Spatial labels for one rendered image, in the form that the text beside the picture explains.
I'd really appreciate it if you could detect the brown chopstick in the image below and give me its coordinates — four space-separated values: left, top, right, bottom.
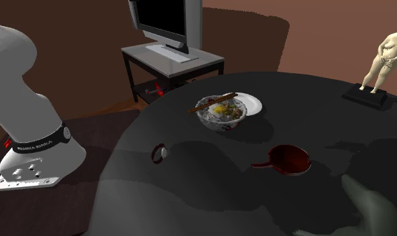
189 94 239 114
187 93 236 113

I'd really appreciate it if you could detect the patterned bowl with food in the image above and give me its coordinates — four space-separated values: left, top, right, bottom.
195 94 248 132

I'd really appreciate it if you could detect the white plate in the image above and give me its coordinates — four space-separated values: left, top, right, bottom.
230 92 264 117

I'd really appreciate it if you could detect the television on dark stand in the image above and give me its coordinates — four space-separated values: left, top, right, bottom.
121 0 225 106

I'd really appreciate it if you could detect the dark red saucepan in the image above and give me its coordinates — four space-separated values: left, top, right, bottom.
250 144 313 177

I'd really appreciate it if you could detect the dark round table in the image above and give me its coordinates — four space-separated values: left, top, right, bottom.
83 71 397 236

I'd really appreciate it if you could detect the dark robot stand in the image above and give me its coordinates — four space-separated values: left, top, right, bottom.
0 109 141 236

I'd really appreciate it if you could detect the cream figure on black base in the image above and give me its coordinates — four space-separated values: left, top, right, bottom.
341 21 397 111

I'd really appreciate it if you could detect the grey dolphin-shaped figure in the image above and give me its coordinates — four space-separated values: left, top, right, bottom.
292 174 397 236

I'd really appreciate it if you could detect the dark red ring-shaped object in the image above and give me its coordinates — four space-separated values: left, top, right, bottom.
150 142 169 165

